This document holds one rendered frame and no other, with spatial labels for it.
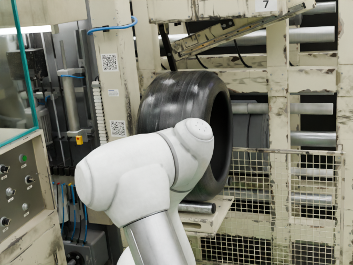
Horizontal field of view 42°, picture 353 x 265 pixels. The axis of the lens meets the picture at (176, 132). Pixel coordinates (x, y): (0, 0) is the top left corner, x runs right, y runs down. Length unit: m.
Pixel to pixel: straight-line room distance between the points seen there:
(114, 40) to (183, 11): 0.35
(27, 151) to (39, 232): 0.34
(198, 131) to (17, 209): 1.16
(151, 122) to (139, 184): 0.86
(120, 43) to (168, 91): 0.30
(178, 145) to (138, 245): 0.23
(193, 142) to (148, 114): 0.81
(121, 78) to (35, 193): 0.62
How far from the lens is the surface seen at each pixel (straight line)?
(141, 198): 0.93
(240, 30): 2.17
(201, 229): 1.96
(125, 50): 1.97
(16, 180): 1.98
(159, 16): 2.14
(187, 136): 0.99
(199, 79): 1.84
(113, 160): 0.93
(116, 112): 2.02
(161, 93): 1.82
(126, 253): 1.50
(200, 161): 1.02
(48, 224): 2.10
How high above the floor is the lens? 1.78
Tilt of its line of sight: 17 degrees down
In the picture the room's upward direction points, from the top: 5 degrees counter-clockwise
